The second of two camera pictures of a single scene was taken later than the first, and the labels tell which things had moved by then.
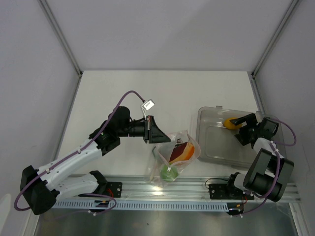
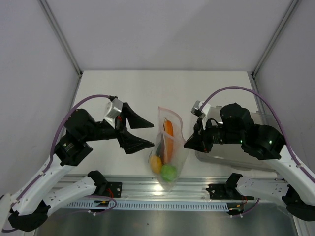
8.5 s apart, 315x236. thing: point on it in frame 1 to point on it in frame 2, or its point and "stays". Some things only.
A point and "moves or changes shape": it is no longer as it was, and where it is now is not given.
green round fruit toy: [169, 173] stays
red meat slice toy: [183, 152] to [168, 137]
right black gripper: [251, 121] to [196, 141]
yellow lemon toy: [228, 124] moves or changes shape
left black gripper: [152, 133] to [128, 140]
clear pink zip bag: [168, 158] moves or changes shape
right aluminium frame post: [252, 74] stays
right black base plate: [221, 191] stays
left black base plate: [114, 189] stays
